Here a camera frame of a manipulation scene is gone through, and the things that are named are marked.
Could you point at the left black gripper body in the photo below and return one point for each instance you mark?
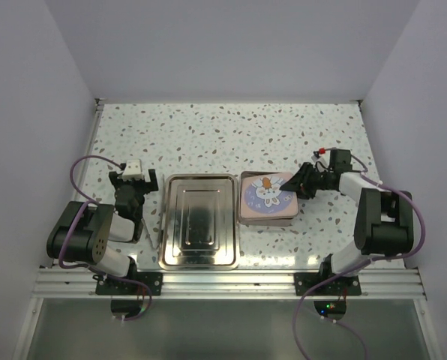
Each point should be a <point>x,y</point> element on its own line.
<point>141,187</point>

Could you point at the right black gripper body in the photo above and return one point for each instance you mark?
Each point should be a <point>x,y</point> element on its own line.
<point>319,181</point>

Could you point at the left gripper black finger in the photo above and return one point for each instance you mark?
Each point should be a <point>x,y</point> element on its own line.
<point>152,184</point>
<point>114,178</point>

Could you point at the square tin lid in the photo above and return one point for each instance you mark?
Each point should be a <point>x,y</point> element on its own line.
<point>268,195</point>

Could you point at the pink cookie tin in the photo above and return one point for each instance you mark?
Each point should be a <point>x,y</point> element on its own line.
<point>264,222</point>

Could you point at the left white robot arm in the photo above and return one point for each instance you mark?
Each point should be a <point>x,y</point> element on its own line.
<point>82,234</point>

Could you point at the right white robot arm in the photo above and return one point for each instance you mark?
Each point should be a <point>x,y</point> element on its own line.
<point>384,218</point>

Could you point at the large steel tray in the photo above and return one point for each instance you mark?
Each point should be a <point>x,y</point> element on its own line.
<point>200,228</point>

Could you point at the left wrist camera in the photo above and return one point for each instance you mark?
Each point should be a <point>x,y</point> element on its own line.
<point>132,170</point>

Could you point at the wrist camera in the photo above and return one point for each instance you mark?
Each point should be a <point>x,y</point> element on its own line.
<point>318,156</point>
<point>132,170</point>

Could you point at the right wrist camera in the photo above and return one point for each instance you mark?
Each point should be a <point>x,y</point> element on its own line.
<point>318,156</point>

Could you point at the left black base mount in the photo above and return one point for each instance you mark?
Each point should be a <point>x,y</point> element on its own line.
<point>141,283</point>

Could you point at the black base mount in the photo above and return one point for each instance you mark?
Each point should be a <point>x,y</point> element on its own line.
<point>326,283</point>
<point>141,283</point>

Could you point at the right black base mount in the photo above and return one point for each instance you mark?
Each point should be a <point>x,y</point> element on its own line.
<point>326,283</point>

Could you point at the aluminium rail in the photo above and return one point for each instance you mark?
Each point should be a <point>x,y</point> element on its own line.
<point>390,284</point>

